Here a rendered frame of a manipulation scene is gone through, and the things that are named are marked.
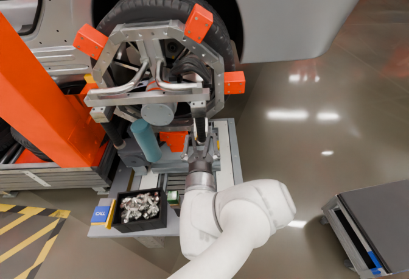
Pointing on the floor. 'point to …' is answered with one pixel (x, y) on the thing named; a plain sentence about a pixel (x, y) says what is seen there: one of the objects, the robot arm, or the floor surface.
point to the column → (153, 242)
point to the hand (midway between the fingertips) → (201, 127)
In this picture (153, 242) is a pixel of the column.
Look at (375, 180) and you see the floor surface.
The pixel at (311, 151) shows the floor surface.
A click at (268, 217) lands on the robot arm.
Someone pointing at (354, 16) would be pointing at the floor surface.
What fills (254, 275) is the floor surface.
